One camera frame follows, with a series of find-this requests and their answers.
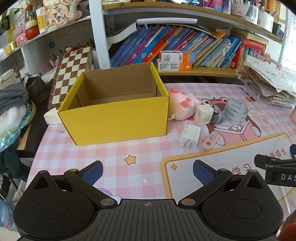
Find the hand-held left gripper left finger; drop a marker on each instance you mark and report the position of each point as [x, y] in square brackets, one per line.
[93, 172]

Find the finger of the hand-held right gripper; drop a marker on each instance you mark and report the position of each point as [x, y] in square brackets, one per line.
[293, 151]
[263, 161]

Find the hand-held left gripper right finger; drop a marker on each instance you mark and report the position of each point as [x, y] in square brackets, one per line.
[203, 172]

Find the pink correction tape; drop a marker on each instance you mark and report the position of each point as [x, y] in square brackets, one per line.
[210, 141]

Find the white plug charger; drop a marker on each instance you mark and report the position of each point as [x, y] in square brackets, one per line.
[190, 135]

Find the yellow cardboard box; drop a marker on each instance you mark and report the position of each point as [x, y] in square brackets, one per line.
[111, 120]

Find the clear tape roll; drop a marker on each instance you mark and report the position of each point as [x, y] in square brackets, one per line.
[233, 113]

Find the white foam cube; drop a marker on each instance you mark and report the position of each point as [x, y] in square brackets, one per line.
[204, 115]

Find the pink plush toy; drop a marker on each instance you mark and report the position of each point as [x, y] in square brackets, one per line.
[182, 104]

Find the pink printed desk mat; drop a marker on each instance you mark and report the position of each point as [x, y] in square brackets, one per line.
[143, 157]

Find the reddish cloth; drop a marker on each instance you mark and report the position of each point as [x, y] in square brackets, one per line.
[288, 233]

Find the black marker pen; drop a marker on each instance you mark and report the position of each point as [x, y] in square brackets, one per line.
[247, 93]

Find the white tissue box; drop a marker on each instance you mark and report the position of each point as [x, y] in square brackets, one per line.
[52, 117]

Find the stack of papers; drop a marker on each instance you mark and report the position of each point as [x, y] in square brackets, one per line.
[270, 83]

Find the iridescent plastic bag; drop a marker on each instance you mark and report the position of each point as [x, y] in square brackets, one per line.
[11, 132]

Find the clear bead ornament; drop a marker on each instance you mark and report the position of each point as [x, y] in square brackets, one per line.
[241, 71]

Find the plastic water bottle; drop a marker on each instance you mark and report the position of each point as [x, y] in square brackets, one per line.
[5, 215]

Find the brown leather bag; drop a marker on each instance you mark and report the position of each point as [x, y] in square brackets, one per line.
[38, 89]

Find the brown white chessboard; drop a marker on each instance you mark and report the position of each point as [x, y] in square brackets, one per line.
[69, 71]

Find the grey folded cloth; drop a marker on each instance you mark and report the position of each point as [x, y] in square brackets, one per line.
[12, 97]

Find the cream cloth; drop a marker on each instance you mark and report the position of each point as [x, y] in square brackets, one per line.
[8, 80]

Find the row of colourful books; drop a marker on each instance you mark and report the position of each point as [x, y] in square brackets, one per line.
[208, 46]

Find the white jar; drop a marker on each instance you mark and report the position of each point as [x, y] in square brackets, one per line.
[265, 20]

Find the white wooden desk shelf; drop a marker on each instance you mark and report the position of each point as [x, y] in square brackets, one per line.
[99, 34]

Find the pink gift box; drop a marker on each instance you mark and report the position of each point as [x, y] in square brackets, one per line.
[20, 37]

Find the white lamp bar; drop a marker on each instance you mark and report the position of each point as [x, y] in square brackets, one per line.
[166, 21]

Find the white ceramic ornament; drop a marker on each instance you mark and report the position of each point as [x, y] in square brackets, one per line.
[57, 12]

